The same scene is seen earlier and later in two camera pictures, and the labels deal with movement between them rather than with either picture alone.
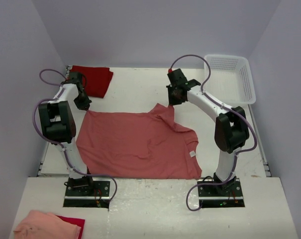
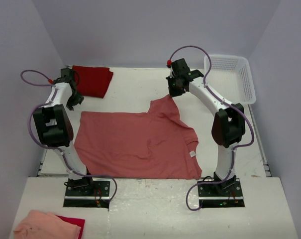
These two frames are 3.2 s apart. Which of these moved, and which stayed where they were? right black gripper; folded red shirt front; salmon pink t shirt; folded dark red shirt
Moved: right black gripper
Stayed: folded red shirt front; salmon pink t shirt; folded dark red shirt
